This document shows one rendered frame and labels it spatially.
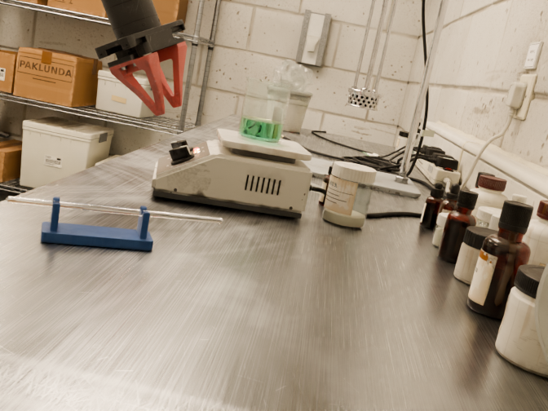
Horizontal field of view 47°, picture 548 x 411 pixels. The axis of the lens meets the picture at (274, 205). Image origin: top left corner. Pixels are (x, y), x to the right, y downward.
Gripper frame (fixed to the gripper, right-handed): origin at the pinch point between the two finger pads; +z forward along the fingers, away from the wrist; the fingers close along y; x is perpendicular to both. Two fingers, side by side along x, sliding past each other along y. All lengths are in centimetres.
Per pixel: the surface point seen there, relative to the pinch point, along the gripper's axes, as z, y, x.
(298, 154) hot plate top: 11.3, 6.7, -12.1
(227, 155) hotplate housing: 8.2, 1.1, -5.5
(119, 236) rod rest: 8.0, -22.8, -9.6
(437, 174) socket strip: 38, 68, -5
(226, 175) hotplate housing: 10.5, 0.1, -5.0
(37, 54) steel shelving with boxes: -22, 139, 194
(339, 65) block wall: 30, 232, 95
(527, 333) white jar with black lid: 22, -17, -42
